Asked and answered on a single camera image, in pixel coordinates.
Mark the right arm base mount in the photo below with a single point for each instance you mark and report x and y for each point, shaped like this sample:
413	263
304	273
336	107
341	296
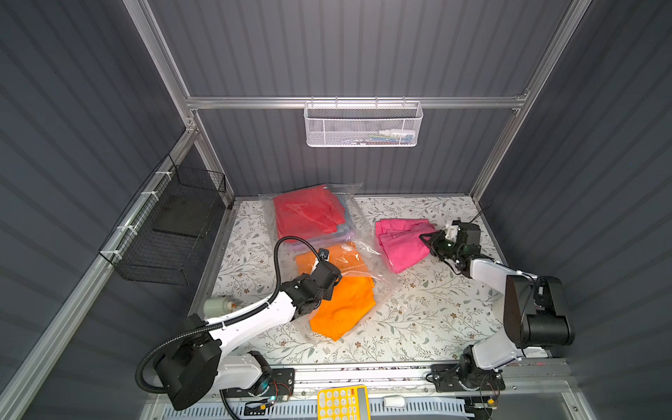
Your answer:
463	375

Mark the orange trousers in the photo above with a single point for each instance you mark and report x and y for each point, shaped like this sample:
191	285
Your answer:
352	299

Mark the pale green vacuum pump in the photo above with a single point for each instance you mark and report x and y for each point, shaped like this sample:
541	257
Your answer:
217	307

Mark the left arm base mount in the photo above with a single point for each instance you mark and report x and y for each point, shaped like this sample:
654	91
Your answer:
250	375

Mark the yellow calculator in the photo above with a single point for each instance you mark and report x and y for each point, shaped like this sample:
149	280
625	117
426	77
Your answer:
346	403

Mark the white bottle in basket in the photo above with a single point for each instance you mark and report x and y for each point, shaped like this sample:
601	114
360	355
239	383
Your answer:
403	135

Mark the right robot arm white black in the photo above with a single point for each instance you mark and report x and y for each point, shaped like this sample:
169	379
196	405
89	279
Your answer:
535	311

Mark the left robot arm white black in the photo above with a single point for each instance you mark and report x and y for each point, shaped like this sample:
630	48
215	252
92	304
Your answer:
198	361

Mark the pink trousers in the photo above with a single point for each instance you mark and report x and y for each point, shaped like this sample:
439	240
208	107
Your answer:
399	239

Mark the black wire mesh basket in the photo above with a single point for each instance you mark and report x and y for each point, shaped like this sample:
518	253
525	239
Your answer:
171	230

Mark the clear plastic vacuum bag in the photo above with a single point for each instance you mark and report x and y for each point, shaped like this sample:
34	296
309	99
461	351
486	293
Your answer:
297	256

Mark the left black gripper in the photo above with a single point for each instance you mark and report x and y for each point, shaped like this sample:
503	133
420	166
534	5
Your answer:
330	268

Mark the white wire mesh basket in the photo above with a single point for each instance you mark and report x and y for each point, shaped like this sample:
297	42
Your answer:
357	125

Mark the small white box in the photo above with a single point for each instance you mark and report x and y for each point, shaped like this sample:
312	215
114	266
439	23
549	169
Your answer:
392	402

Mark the grey blue folded garment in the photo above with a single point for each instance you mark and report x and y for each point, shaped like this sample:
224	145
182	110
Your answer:
345	231

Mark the red folded garment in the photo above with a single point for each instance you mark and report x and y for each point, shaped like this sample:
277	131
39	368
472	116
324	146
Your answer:
308	213

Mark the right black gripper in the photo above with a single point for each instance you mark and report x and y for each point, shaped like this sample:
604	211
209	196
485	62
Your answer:
438	243

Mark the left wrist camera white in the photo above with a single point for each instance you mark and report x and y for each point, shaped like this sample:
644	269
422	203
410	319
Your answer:
324	254

